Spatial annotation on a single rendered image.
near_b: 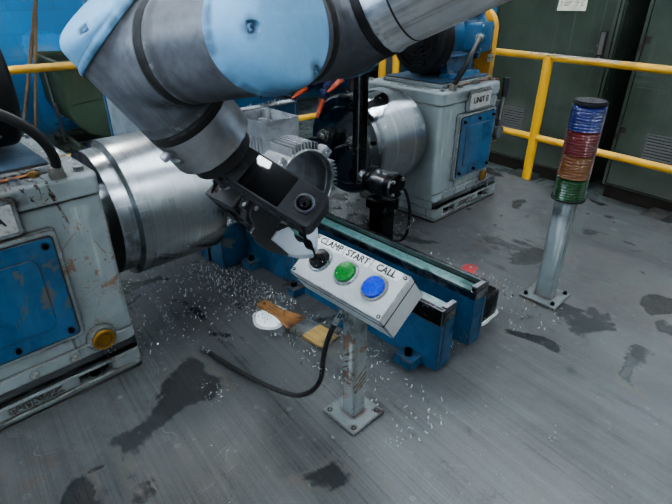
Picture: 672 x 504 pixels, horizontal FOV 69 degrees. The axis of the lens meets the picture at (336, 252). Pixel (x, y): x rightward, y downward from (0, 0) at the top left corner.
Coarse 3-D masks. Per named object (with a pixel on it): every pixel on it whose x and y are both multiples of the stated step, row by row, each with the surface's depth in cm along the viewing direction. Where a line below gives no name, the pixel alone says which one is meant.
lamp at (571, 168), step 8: (560, 160) 94; (568, 160) 92; (576, 160) 91; (584, 160) 91; (592, 160) 91; (560, 168) 94; (568, 168) 92; (576, 168) 91; (584, 168) 91; (560, 176) 94; (568, 176) 93; (576, 176) 92; (584, 176) 92
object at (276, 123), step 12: (252, 120) 106; (264, 120) 105; (276, 120) 106; (288, 120) 108; (252, 132) 107; (264, 132) 105; (276, 132) 107; (288, 132) 109; (252, 144) 109; (264, 144) 106
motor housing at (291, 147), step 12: (276, 144) 104; (288, 144) 104; (300, 144) 103; (312, 144) 106; (288, 156) 103; (300, 156) 117; (312, 156) 112; (324, 156) 108; (288, 168) 123; (300, 168) 119; (312, 168) 116; (324, 168) 112; (312, 180) 117; (324, 180) 114; (324, 192) 114
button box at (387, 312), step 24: (336, 264) 66; (360, 264) 64; (384, 264) 63; (312, 288) 69; (336, 288) 64; (360, 288) 62; (384, 288) 60; (408, 288) 60; (360, 312) 61; (384, 312) 59; (408, 312) 62
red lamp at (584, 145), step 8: (568, 136) 91; (576, 136) 89; (584, 136) 89; (592, 136) 88; (568, 144) 91; (576, 144) 90; (584, 144) 89; (592, 144) 89; (568, 152) 91; (576, 152) 90; (584, 152) 90; (592, 152) 90
